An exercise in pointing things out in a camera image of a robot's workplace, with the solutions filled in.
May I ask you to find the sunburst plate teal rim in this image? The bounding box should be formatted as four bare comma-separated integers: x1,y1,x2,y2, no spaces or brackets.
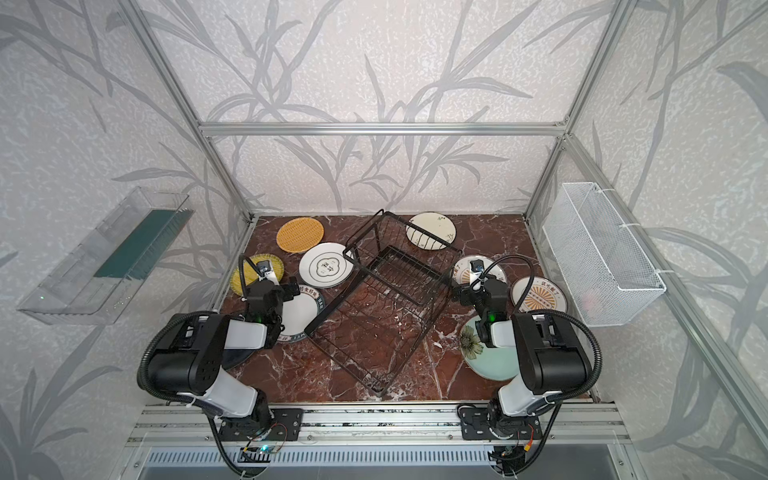
453,255,508,285

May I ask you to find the cream plate with plum blossoms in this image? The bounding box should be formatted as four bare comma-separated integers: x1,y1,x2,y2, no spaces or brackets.
406,212,457,251

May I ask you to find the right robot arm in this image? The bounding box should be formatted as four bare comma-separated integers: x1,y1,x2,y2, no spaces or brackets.
454,254,603,424

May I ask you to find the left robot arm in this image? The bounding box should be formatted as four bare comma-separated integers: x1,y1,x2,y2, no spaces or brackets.
137,255,300,431

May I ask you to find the yellow-green round plate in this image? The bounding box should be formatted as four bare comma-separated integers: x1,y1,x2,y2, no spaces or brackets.
230,253,286,298

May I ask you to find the white plate dark green rim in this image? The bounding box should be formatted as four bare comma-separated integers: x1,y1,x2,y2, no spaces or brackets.
278,284,326,343

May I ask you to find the light green flower plate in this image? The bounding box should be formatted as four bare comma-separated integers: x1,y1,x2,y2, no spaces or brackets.
459,316,519,382

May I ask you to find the dark blue plate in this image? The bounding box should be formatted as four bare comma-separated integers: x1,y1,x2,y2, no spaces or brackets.
221,349,255,370

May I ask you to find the white plate cloud emblem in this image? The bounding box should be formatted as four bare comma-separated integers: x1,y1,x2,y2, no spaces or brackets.
299,242,354,289

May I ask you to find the orange woven round plate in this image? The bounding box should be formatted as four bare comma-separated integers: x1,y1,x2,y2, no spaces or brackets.
276,217,325,253

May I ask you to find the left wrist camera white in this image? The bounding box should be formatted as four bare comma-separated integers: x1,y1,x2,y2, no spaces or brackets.
255,260,280,285

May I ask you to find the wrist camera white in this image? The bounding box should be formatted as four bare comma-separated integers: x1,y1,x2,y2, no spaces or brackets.
255,260,280,285
468,259,485,284

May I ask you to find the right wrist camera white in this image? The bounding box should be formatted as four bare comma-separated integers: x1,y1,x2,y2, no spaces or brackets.
468,259,485,284

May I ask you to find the black wire dish rack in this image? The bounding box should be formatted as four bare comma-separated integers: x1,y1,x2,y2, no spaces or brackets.
305,210,463,396

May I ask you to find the white wire mesh basket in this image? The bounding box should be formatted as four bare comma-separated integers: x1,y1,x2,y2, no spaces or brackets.
543,182,666,328

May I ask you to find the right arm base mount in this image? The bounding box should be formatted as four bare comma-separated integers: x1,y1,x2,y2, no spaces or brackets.
456,403,543,442

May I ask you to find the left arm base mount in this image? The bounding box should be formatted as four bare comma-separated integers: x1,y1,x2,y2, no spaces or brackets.
217,408,304,442

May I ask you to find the aluminium front rail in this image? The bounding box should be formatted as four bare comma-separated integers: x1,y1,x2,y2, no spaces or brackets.
126,401,632,447

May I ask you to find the clear plastic wall tray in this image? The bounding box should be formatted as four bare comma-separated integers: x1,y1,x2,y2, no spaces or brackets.
17,187,194,325

